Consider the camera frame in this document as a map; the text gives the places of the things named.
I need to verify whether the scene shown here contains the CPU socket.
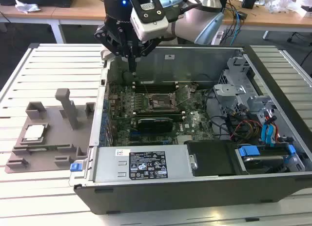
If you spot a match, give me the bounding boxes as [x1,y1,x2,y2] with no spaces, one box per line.
[147,91,177,112]

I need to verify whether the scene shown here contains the white power strip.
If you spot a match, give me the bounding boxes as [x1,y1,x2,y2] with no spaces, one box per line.
[211,30,225,45]

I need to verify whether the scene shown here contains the hard disk in blue carrier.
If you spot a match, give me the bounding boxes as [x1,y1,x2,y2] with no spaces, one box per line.
[235,144,297,174]

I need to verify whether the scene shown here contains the grey plastic case latch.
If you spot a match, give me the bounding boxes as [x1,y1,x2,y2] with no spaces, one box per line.
[100,49,114,62]

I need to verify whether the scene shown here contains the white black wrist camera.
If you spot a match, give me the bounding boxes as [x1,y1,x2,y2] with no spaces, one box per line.
[130,0,169,41]

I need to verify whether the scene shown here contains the small black box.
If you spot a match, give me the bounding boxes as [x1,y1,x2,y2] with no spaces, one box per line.
[242,0,257,10]

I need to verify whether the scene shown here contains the wooden desk white legs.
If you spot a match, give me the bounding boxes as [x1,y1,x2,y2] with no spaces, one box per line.
[0,0,312,45]

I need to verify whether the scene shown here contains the red yellow wire bundle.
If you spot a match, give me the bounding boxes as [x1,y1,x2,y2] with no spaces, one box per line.
[230,118,263,141]

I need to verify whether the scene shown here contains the black open PC case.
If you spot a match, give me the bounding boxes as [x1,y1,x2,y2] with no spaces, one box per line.
[69,43,312,215]

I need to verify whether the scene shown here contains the metal socket cover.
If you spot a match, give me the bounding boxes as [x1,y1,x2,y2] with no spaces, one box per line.
[173,85,193,106]

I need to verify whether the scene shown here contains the black graphics card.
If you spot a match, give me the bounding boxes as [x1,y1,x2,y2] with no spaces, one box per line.
[136,116,174,133]

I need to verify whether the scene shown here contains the grey power supply unit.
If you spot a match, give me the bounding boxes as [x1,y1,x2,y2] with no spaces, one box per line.
[91,145,193,184]

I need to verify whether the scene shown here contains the crumpled white paper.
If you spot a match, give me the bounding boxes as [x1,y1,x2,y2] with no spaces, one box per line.
[15,0,41,14]

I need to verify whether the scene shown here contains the grey parts rack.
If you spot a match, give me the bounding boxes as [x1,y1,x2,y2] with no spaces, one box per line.
[5,88,97,174]

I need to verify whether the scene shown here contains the silver green CPU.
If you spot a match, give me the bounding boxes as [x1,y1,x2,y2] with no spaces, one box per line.
[23,124,49,141]

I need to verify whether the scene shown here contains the small silver heatsink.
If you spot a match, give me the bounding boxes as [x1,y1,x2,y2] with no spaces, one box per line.
[177,135,193,145]

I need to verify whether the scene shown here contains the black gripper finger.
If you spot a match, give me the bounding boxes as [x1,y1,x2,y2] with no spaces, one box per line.
[94,25,134,73]
[133,37,161,74]

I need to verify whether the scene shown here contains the black RAM slot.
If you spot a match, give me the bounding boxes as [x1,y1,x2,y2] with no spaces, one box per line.
[133,109,184,116]
[133,85,180,93]
[133,81,180,86]
[133,113,186,122]

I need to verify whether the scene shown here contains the blue flat disk wire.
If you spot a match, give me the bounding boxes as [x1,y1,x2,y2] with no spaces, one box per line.
[262,116,277,147]

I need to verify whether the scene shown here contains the green motherboard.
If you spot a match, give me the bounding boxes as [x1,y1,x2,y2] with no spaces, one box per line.
[104,81,215,147]

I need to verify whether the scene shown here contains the crumpled clear plastic bag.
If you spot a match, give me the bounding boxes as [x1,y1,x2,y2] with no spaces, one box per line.
[265,0,299,15]

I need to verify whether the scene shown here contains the blue cable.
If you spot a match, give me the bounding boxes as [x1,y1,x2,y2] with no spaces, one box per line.
[229,6,242,46]

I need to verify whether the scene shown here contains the green RAM stick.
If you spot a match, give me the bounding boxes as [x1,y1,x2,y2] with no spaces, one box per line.
[24,144,71,150]

